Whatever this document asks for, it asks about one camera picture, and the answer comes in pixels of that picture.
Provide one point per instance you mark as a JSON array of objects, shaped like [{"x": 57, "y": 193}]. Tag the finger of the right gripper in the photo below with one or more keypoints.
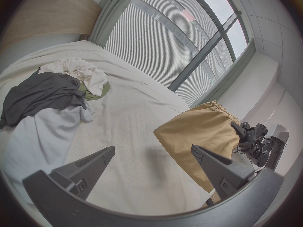
[{"x": 238, "y": 130}]

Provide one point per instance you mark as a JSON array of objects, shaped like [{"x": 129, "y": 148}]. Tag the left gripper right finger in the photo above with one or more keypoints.
[{"x": 224, "y": 174}]

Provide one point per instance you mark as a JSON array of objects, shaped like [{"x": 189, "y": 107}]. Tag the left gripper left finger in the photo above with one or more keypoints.
[{"x": 82, "y": 171}]

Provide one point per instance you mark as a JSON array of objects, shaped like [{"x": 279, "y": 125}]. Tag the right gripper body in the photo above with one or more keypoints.
[{"x": 250, "y": 136}]

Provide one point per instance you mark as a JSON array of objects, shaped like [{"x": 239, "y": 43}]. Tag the tan shorts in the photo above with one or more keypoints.
[{"x": 201, "y": 133}]

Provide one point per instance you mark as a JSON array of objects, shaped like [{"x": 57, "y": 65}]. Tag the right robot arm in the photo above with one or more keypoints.
[{"x": 277, "y": 138}]

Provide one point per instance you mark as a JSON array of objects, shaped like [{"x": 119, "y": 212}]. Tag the pale blue garment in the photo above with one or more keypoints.
[{"x": 47, "y": 131}]

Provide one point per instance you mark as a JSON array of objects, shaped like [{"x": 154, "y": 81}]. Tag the bed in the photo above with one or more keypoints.
[{"x": 130, "y": 115}]

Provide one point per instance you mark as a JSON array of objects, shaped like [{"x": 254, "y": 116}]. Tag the green garment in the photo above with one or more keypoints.
[{"x": 94, "y": 95}]

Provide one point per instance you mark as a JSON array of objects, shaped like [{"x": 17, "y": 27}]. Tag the black garment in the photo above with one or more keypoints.
[{"x": 42, "y": 96}]

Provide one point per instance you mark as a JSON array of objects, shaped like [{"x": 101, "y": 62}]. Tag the white garment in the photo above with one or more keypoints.
[{"x": 94, "y": 79}]

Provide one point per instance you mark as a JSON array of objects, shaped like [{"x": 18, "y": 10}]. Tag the window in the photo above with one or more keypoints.
[{"x": 165, "y": 44}]

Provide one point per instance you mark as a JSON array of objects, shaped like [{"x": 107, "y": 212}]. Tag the grey-green curtain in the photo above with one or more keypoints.
[{"x": 104, "y": 20}]

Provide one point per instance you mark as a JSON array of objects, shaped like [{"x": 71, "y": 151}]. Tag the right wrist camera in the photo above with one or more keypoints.
[{"x": 245, "y": 125}]

